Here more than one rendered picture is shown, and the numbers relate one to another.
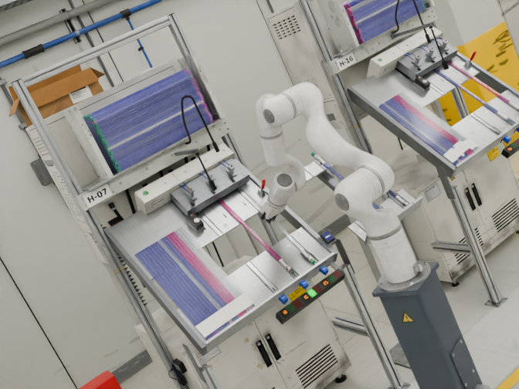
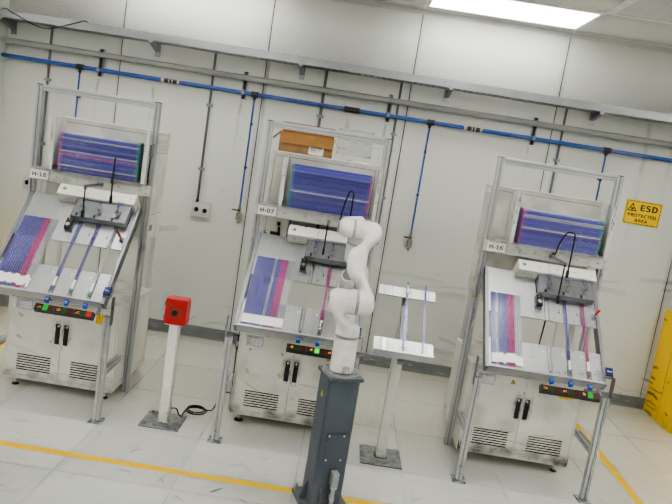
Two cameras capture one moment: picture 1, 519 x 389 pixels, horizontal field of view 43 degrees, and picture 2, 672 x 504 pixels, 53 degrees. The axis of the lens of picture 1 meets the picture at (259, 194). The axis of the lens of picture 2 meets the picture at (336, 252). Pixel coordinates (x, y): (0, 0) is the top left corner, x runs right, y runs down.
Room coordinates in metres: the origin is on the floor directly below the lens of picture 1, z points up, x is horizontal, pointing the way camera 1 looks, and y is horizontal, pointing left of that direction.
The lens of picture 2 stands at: (-0.86, -1.68, 1.79)
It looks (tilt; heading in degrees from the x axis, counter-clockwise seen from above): 9 degrees down; 26
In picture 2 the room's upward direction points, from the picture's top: 9 degrees clockwise
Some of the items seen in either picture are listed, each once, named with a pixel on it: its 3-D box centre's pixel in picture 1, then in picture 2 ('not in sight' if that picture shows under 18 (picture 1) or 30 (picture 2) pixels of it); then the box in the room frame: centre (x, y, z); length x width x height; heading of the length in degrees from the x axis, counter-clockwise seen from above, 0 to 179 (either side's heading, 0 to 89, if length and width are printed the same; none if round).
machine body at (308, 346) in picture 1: (242, 350); (294, 367); (2.99, 0.40, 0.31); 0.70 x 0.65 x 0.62; 116
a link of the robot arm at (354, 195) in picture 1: (365, 205); (344, 312); (2.11, -0.31, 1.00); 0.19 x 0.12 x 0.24; 120
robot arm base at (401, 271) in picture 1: (395, 255); (343, 354); (2.12, -0.34, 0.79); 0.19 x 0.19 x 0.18
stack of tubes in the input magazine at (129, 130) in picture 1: (150, 120); (329, 191); (2.91, 0.29, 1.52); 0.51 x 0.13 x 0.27; 116
